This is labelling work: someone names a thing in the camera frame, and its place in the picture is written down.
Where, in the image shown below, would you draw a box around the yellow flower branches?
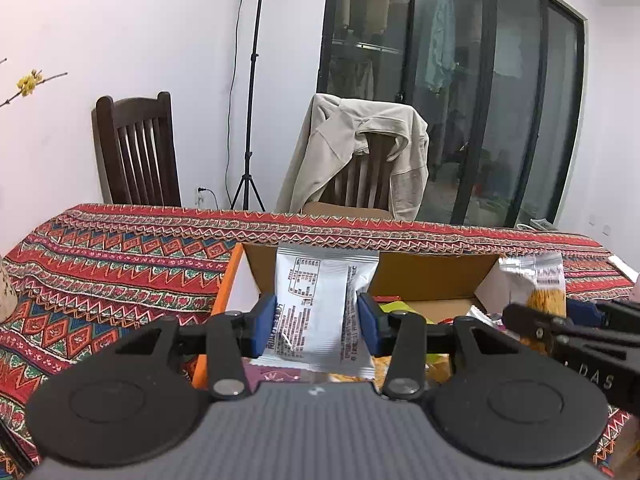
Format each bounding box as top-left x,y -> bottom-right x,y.
0,57 -> 68,108

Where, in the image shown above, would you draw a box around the black cable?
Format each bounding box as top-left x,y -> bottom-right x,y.
200,0 -> 246,208

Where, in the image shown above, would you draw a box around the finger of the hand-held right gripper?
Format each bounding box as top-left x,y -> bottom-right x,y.
567,301 -> 640,333
501,303 -> 640,356

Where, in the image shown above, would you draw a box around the black tripod stand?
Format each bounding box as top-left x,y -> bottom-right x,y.
230,0 -> 276,211

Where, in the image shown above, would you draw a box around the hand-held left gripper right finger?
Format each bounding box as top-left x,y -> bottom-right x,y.
357,294 -> 523,402

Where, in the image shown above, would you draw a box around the glass sliding door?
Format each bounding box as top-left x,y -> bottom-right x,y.
316,0 -> 586,228

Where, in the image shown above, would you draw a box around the dark wooden chair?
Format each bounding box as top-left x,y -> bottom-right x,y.
95,91 -> 182,207
300,132 -> 396,220

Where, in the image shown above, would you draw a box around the patterned red tablecloth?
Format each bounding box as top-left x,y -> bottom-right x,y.
0,203 -> 640,480

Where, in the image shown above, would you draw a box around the beige jacket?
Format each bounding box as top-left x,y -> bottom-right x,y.
275,92 -> 430,222

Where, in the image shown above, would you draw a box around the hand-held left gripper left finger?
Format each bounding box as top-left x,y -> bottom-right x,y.
107,293 -> 278,401

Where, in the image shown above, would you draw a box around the hanging teal garment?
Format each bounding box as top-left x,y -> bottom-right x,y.
425,0 -> 457,93

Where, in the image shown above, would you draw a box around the orange cardboard box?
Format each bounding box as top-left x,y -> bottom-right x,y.
191,242 -> 516,396

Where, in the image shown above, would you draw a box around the floral ceramic vase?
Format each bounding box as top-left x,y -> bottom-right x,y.
0,257 -> 21,323

